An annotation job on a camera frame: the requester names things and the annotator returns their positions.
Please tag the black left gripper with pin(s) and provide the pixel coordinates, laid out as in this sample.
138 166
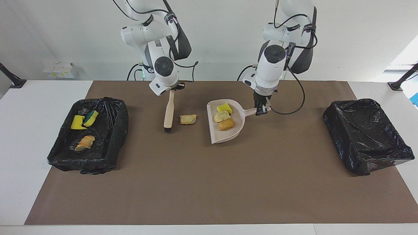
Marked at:
262 98

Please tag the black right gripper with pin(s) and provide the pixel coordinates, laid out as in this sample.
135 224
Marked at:
178 86

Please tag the beige plastic dustpan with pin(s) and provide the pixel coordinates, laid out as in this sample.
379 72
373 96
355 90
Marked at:
236 111

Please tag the beige hand brush black bristles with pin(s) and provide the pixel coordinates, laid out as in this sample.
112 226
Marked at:
169 114

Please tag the brown oval bread roll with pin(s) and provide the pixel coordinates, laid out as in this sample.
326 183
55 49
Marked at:
226 124

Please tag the pale yellow lump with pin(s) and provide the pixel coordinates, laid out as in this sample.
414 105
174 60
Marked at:
221 116

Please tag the yellow green sponge piece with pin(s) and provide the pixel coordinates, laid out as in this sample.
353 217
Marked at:
92 117

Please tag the beige orange rock chunk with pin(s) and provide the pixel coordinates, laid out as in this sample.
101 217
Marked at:
85 143

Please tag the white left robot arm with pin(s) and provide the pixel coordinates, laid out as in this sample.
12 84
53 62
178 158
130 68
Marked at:
272 65

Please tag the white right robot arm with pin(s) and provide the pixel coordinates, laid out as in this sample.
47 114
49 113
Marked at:
163 75

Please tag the bin lined with black bag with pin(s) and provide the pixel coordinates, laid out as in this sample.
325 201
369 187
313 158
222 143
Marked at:
104 140
365 137

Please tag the brown table mat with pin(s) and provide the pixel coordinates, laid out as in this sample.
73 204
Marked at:
277 202

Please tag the white boxes with yellow labels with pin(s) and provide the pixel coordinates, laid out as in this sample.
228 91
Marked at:
60 70

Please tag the blue object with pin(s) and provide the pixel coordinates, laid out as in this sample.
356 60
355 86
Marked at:
415 99

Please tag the black camera stand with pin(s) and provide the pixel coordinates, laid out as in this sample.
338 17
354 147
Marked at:
396 86
16 83

